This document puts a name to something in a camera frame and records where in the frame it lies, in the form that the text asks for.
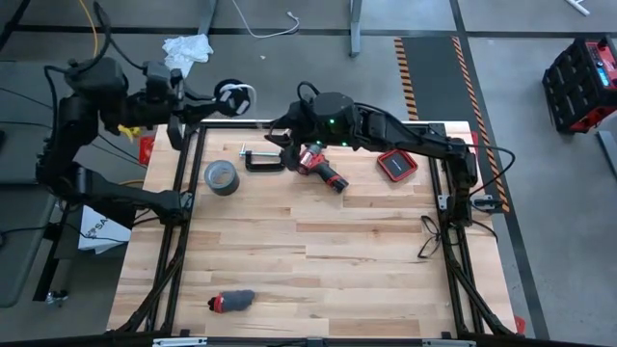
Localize white pipe piece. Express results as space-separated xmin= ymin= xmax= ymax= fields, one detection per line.
xmin=563 ymin=0 xmax=592 ymax=17

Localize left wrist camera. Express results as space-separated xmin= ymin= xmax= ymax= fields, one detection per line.
xmin=167 ymin=115 xmax=185 ymax=150

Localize grey duct tape roll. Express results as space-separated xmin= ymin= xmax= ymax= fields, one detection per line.
xmin=203 ymin=159 xmax=241 ymax=197

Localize red black cordless drill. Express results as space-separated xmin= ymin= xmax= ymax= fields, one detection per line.
xmin=296 ymin=143 xmax=350 ymax=194

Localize black red tool crate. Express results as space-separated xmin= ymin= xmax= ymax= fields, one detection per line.
xmin=541 ymin=36 xmax=617 ymax=135

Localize dark-framed safety glasses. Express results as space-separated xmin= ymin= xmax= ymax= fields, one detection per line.
xmin=416 ymin=215 xmax=443 ymax=260

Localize white crumpled cloth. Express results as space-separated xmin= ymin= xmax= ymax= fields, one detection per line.
xmin=161 ymin=33 xmax=214 ymax=78

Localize white floor cable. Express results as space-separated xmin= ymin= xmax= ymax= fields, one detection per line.
xmin=229 ymin=0 xmax=301 ymax=40

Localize black desk base beam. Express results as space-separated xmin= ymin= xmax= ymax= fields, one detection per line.
xmin=40 ymin=157 xmax=137 ymax=230

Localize black desk cable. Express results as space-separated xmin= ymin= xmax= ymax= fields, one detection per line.
xmin=0 ymin=86 xmax=148 ymax=169

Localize grey board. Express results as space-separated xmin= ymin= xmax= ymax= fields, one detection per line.
xmin=596 ymin=129 xmax=617 ymax=180

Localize grey desk leg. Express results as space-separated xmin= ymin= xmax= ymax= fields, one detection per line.
xmin=349 ymin=0 xmax=363 ymax=58
xmin=197 ymin=0 xmax=219 ymax=37

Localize silver aluminium bar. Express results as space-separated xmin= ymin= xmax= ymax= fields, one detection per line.
xmin=422 ymin=339 xmax=476 ymax=347
xmin=152 ymin=337 xmax=208 ymax=347

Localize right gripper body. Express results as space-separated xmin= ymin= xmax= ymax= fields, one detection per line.
xmin=272 ymin=108 xmax=314 ymax=150

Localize red square tray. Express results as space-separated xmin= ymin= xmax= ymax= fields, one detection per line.
xmin=376 ymin=148 xmax=419 ymax=183

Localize grey desk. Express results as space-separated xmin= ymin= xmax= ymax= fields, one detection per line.
xmin=0 ymin=182 xmax=62 ymax=309
xmin=0 ymin=61 xmax=86 ymax=186

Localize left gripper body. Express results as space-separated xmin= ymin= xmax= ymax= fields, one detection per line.
xmin=143 ymin=60 xmax=188 ymax=120

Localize yellow extension cable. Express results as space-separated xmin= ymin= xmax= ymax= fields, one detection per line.
xmin=76 ymin=0 xmax=144 ymax=144

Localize black cord spool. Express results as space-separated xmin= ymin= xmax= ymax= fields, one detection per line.
xmin=214 ymin=78 xmax=257 ymax=118

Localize black C-clamp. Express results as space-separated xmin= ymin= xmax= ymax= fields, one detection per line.
xmin=238 ymin=142 xmax=288 ymax=174

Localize white printed bag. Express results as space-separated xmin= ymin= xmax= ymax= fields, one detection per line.
xmin=76 ymin=204 xmax=132 ymax=255

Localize black aluminium rig frame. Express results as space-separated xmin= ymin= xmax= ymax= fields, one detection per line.
xmin=108 ymin=119 xmax=520 ymax=338

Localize hazard-striped floor mat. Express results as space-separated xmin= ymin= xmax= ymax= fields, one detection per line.
xmin=393 ymin=36 xmax=507 ymax=213

